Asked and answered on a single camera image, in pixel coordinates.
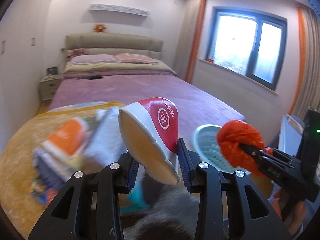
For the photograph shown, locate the orange and white paper cup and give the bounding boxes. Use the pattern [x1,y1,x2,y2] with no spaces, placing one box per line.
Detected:
[41,117,88,160]

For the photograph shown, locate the red plastic bag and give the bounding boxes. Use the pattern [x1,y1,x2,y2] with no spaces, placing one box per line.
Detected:
[216,120,273,178]

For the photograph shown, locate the red and white paper cup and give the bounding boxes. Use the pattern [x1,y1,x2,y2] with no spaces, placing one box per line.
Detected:
[118,97,180,185]

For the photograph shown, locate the person's right hand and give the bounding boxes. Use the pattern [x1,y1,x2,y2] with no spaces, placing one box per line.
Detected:
[269,188,306,239]

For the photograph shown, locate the colourful snack packaging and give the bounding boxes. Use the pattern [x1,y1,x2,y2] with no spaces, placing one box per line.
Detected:
[29,146,83,206]

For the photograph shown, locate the white dotted wrapper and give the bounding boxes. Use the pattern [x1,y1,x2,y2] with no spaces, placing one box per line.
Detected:
[83,107,126,173]

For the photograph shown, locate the orange plush dog blanket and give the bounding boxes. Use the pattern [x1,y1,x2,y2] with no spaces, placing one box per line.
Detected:
[0,101,275,240]

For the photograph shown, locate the right beige orange curtain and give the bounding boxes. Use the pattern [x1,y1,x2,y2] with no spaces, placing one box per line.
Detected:
[289,5,319,119]

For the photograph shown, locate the beige orange curtain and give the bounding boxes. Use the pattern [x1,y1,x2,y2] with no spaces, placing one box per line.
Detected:
[174,0,206,83]
[289,5,319,119]

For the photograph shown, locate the light green plastic basket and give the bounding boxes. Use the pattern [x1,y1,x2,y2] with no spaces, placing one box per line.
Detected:
[192,125,250,175]

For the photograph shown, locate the white bedside nightstand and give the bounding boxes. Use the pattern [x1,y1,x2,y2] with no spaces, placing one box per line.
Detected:
[39,75,62,101]

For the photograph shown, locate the dark framed window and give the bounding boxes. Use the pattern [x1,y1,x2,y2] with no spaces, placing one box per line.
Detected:
[204,7,287,90]

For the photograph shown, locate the pink bed with beige headboard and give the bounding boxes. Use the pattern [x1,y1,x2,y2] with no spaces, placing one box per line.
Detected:
[49,33,245,143]

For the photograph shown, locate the pink pillow left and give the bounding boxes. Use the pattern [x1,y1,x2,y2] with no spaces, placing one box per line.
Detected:
[70,54,119,65]

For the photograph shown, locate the pink pillow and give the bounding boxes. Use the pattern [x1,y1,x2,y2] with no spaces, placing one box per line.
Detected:
[70,54,119,65]
[115,53,158,64]

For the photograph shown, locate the folded beige quilt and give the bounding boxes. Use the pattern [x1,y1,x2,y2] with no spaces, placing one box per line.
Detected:
[63,62,177,79]

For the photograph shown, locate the pink pillow right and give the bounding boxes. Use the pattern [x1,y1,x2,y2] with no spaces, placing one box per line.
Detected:
[115,53,158,64]

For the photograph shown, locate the orange plush toy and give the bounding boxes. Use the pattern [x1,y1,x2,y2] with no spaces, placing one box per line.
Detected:
[93,24,107,33]

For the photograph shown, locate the left beige orange curtain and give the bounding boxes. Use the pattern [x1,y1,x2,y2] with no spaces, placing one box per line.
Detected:
[174,0,206,83]

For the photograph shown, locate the photo frame on nightstand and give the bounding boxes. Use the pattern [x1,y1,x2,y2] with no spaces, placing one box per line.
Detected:
[46,67,59,75]

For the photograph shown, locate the white wall shelf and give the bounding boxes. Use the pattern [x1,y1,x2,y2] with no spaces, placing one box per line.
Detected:
[89,4,150,17]

